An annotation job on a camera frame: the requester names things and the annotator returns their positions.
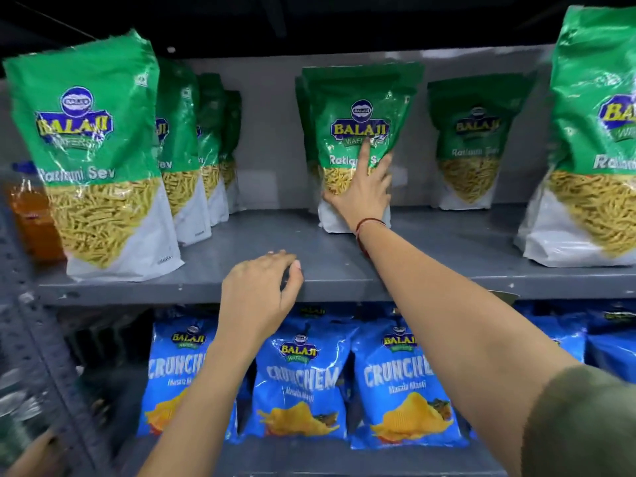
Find person's right hand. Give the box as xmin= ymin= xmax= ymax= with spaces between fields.
xmin=321 ymin=137 xmax=394 ymax=233

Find person's left hand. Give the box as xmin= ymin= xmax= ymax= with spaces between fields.
xmin=218 ymin=250 xmax=305 ymax=351

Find grey metal shelf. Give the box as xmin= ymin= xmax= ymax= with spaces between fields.
xmin=0 ymin=44 xmax=636 ymax=477

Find green sev packet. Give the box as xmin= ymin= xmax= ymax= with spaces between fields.
xmin=300 ymin=62 xmax=425 ymax=235
xmin=514 ymin=4 xmax=636 ymax=269

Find green sev packets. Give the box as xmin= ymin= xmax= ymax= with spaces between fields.
xmin=2 ymin=29 xmax=537 ymax=284

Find person's right forearm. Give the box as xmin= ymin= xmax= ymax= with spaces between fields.
xmin=356 ymin=221 xmax=582 ymax=477

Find person's left forearm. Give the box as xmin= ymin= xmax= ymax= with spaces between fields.
xmin=138 ymin=337 xmax=260 ymax=477

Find row of blue Crunchem packets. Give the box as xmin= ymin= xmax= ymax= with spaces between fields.
xmin=136 ymin=302 xmax=636 ymax=451

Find orange drink bottle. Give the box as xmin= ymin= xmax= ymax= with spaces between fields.
xmin=3 ymin=161 xmax=66 ymax=264

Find olive green sleeve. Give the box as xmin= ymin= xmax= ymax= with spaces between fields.
xmin=520 ymin=364 xmax=636 ymax=477

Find red thread bracelet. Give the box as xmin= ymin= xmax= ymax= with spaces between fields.
xmin=354 ymin=217 xmax=388 ymax=259

